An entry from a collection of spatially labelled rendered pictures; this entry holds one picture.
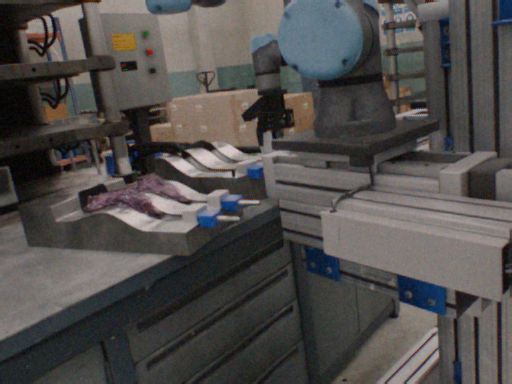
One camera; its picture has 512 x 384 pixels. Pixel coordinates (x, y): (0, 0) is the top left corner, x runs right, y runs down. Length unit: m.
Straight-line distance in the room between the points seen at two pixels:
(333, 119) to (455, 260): 0.33
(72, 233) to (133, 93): 0.99
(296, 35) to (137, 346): 0.77
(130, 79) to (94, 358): 1.29
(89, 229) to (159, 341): 0.31
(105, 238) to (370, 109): 0.68
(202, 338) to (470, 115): 0.83
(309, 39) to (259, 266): 0.83
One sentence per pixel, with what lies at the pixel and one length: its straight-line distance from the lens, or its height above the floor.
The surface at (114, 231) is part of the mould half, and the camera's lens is 1.10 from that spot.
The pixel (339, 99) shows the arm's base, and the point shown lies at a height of 1.10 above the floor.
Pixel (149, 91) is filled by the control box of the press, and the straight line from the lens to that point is 2.10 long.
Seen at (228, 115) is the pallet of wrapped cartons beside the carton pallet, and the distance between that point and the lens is 5.23.
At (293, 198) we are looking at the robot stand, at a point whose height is 0.91.
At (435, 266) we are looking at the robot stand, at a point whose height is 0.91.
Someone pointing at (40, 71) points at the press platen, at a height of 1.26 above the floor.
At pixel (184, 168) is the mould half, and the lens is 1.41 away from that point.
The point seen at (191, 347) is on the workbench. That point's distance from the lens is 1.21.
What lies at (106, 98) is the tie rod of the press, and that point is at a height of 1.13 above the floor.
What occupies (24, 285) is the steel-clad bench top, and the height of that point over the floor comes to 0.80.
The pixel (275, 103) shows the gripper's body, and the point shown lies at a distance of 1.29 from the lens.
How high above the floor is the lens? 1.17
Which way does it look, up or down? 13 degrees down
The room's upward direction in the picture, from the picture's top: 7 degrees counter-clockwise
